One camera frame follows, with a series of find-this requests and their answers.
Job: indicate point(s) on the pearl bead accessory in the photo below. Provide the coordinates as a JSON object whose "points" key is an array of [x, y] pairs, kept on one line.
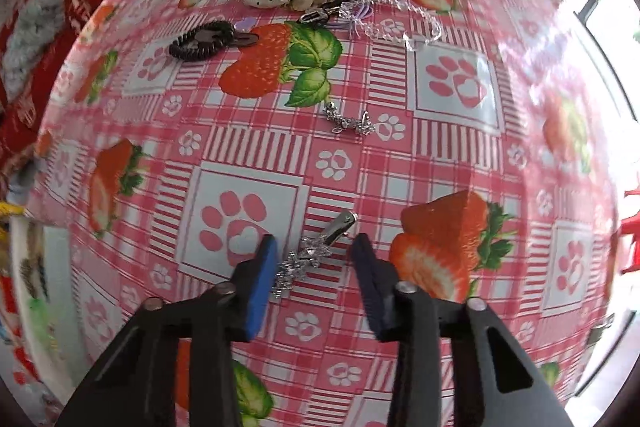
{"points": [[302, 2]]}

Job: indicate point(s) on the small silver hair clip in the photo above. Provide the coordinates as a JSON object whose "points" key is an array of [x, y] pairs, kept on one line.
{"points": [[350, 123]]}

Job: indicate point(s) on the black metal clasp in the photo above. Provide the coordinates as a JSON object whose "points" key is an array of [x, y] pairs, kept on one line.
{"points": [[320, 14]]}

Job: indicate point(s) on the red plastic stool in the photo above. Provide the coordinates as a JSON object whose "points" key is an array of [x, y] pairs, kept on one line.
{"points": [[631, 232]]}

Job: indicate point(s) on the brown snap hair clip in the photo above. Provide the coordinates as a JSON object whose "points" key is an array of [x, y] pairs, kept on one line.
{"points": [[246, 40]]}

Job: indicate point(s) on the metal tablecloth clip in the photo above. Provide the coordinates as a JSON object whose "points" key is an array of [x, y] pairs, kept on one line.
{"points": [[600, 329]]}

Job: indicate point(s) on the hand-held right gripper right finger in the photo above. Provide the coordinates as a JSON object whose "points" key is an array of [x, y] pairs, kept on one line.
{"points": [[377, 297]]}

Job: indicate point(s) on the white storage box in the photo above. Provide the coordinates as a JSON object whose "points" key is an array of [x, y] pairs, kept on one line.
{"points": [[55, 287]]}

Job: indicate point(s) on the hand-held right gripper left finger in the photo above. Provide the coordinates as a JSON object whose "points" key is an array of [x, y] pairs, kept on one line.
{"points": [[260, 292]]}

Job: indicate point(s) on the grey knitted cloth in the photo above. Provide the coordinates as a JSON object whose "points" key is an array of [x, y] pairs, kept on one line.
{"points": [[32, 32]]}

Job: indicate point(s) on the silver rhinestone hair clip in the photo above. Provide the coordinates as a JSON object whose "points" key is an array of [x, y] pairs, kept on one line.
{"points": [[305, 257]]}

